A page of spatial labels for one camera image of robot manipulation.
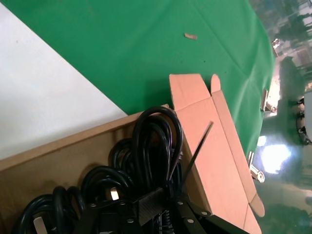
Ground metal binder clip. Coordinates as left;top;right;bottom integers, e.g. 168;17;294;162
261;89;277;113
247;151;266;183

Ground grey wheeled base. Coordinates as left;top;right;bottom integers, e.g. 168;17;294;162
295;90;312;147

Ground cardboard box holding cables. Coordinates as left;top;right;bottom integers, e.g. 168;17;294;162
0;73;266;234

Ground black power cable bundle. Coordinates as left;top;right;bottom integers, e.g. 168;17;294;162
19;186;86;234
81;138;137;203

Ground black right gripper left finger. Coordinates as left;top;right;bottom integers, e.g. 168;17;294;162
84;187;170;234

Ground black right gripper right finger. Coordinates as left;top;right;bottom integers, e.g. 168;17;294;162
170;199;247;234

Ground green table cloth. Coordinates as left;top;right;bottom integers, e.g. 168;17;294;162
4;0;276;171

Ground black power cable with tie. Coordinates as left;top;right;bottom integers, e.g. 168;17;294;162
133;106;215;195

